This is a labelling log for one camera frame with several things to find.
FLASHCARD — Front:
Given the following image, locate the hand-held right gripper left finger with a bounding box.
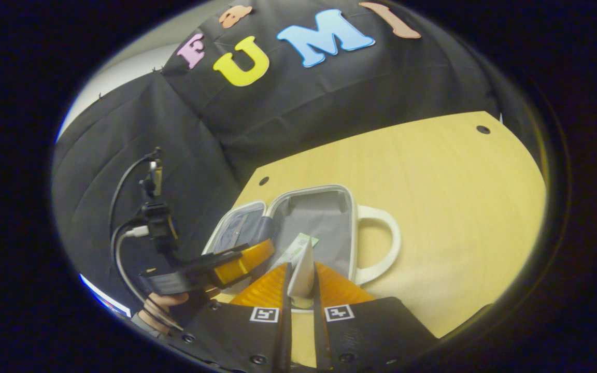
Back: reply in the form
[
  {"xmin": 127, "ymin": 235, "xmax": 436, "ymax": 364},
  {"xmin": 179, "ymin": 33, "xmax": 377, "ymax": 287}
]
[{"xmin": 169, "ymin": 262, "xmax": 293, "ymax": 372}]

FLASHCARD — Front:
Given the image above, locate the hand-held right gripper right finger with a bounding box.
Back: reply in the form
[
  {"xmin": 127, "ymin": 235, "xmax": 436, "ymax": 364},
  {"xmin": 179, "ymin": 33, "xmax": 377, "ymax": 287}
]
[{"xmin": 311, "ymin": 262, "xmax": 439, "ymax": 372}]

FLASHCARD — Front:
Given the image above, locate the white and green cream tube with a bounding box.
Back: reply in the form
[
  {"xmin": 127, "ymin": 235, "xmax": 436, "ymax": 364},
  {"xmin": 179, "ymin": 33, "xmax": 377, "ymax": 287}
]
[{"xmin": 270, "ymin": 233, "xmax": 320, "ymax": 311}]

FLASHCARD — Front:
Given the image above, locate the white hard-shell suitcase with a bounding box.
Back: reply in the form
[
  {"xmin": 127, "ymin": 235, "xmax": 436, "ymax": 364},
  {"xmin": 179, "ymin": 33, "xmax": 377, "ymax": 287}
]
[{"xmin": 203, "ymin": 185, "xmax": 402, "ymax": 286}]

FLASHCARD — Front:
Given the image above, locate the black backdrop cloth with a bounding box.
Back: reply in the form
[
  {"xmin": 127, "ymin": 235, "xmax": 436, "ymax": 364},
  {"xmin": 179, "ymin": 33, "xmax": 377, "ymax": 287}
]
[{"xmin": 52, "ymin": 0, "xmax": 543, "ymax": 311}]

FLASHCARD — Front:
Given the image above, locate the black cable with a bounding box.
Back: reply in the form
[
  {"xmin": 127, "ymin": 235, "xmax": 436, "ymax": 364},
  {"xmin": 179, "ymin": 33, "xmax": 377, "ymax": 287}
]
[{"xmin": 108, "ymin": 153, "xmax": 155, "ymax": 249}]

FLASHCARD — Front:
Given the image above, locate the white cable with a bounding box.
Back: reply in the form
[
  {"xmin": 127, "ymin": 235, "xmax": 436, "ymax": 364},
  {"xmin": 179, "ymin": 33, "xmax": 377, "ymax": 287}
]
[{"xmin": 115, "ymin": 226, "xmax": 150, "ymax": 307}]

